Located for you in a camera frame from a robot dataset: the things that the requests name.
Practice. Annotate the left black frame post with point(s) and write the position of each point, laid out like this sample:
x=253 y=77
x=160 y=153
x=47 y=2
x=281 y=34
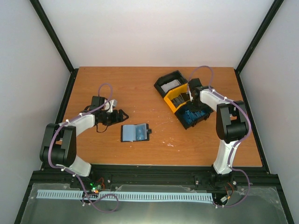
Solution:
x=52 y=34

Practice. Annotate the black leather card holder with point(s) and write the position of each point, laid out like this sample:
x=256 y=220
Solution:
x=135 y=133

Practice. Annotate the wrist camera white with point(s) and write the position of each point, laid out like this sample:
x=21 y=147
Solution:
x=189 y=92
x=110 y=105

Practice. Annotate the yellow bin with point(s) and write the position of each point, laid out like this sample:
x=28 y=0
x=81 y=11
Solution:
x=174 y=93

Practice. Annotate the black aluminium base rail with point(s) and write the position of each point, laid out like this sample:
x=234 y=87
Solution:
x=197 y=178

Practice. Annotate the green led circuit board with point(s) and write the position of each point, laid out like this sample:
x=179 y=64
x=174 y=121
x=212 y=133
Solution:
x=97 y=187

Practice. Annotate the right black frame post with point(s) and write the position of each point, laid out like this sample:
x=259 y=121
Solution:
x=275 y=6

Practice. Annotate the black frame post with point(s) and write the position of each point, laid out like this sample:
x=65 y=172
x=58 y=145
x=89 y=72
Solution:
x=52 y=34
x=275 y=6

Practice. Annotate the white cards stack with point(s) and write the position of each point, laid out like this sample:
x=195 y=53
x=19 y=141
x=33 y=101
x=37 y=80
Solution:
x=170 y=85

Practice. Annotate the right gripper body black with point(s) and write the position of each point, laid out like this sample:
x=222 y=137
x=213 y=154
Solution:
x=196 y=106

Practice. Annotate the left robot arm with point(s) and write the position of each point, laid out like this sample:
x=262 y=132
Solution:
x=59 y=145

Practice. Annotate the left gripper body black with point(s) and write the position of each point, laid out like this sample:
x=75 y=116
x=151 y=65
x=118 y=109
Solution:
x=107 y=120

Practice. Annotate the black bin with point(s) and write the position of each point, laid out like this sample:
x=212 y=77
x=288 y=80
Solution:
x=167 y=78
x=179 y=114

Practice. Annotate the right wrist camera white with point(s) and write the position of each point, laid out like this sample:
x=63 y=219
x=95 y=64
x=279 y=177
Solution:
x=189 y=92

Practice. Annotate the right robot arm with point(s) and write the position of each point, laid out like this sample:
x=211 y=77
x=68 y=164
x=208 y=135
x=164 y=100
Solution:
x=232 y=127

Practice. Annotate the blue cards stack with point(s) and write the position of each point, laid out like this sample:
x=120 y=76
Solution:
x=190 y=117

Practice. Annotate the black cards stack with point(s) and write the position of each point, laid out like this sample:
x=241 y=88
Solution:
x=180 y=99

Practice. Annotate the blue VIP card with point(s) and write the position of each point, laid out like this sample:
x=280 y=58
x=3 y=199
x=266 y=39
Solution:
x=140 y=132

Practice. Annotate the light blue cable duct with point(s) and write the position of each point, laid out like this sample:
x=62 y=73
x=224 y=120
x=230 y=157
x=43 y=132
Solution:
x=126 y=196

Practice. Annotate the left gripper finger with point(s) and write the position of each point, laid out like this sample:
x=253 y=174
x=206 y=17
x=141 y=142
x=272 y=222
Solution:
x=122 y=114
x=117 y=120

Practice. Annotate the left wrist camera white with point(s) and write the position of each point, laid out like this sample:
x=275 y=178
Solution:
x=110 y=105

